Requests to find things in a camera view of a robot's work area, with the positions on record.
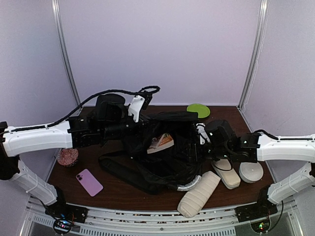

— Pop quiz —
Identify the white bowl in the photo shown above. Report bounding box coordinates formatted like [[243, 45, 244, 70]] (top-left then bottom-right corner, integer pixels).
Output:
[[239, 162, 264, 183]]

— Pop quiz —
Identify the green orange paperback book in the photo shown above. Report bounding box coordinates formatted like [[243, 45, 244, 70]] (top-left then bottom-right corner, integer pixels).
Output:
[[147, 133, 174, 154]]

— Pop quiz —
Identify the red patterned small bowl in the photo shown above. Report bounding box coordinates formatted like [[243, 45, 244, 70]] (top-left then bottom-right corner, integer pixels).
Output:
[[57, 148, 79, 167]]

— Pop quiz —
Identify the green plate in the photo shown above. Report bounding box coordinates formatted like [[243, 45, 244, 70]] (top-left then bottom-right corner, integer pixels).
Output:
[[186, 103, 211, 118]]

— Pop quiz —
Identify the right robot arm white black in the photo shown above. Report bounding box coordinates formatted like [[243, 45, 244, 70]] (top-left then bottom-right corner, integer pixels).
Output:
[[194, 119, 315, 217]]

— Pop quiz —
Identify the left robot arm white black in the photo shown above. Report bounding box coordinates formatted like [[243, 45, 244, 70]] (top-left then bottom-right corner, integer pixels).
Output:
[[0, 90, 152, 218]]

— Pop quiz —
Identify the black student backpack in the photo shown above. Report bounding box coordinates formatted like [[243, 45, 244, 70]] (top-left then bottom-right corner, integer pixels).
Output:
[[98, 111, 202, 195]]

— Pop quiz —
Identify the beige fabric pencil pouch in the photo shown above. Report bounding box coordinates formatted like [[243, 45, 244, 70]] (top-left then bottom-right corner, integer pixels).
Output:
[[177, 171, 221, 218]]

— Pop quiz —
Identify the aluminium frame post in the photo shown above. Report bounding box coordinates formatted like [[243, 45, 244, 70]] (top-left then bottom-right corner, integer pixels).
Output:
[[51, 0, 81, 106], [238, 0, 269, 112]]

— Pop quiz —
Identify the beige glasses case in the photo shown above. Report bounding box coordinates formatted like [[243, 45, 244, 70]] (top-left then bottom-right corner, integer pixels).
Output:
[[211, 159, 241, 190]]

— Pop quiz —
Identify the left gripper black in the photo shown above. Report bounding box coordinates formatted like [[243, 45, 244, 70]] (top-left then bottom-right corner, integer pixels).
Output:
[[100, 110, 157, 141]]

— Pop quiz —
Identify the pink smartphone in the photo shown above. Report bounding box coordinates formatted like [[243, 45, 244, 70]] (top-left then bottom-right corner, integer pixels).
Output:
[[76, 169, 103, 197]]

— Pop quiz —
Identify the left aluminium frame post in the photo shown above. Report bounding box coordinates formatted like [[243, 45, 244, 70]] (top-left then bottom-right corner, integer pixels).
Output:
[[51, 0, 81, 106]]

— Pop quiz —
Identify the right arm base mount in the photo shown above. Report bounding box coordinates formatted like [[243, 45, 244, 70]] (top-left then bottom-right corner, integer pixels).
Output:
[[235, 185, 278, 234]]

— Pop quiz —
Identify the right aluminium frame post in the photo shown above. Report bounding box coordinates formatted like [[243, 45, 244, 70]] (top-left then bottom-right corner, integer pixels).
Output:
[[238, 0, 269, 112]]

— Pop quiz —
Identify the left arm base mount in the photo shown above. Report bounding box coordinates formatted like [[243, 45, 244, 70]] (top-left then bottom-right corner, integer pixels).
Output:
[[42, 187, 88, 236]]

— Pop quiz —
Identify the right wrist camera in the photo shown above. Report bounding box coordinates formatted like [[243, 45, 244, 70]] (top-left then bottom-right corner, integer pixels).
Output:
[[196, 123, 210, 145]]

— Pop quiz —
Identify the front aluminium rail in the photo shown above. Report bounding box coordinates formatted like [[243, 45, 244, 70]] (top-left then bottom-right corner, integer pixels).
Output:
[[17, 197, 306, 236]]

